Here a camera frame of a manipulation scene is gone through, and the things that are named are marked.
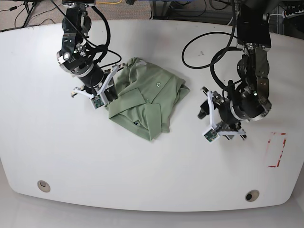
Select red tape rectangle marking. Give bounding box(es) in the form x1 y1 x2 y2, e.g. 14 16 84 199
265 132 287 168

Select table cable grommet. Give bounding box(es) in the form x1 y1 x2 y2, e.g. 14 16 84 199
37 180 51 193
245 190 259 202

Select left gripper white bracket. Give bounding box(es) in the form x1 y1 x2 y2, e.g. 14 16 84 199
198 87 247 140

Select green t-shirt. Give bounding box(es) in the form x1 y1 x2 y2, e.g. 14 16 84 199
105 57 190 141

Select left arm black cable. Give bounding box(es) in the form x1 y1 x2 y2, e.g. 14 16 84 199
181 0 245 91

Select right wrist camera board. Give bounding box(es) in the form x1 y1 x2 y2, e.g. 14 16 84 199
90 95 104 109

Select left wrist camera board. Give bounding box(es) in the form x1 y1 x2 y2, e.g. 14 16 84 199
204 131 220 143

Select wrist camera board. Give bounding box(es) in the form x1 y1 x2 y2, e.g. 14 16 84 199
204 131 220 143
90 95 104 109

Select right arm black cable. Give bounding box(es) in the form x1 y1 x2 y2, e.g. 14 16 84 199
49 0 123 72

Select right table cable grommet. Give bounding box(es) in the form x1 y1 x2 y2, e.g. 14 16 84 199
245 190 259 202

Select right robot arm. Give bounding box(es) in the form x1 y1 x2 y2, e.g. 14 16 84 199
57 0 123 109

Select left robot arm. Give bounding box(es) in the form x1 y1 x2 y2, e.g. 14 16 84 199
198 0 272 143

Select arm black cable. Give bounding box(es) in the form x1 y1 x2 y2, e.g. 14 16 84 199
181 0 245 91
49 0 123 72

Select left table cable grommet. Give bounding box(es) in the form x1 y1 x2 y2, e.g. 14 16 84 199
37 180 51 193

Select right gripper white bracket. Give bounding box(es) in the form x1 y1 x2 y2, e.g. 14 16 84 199
71 64 125 109

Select yellow cable on floor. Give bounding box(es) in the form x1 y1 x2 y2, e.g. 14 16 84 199
98 0 124 6

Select white power strip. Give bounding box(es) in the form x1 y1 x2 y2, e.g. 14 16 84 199
283 5 304 19

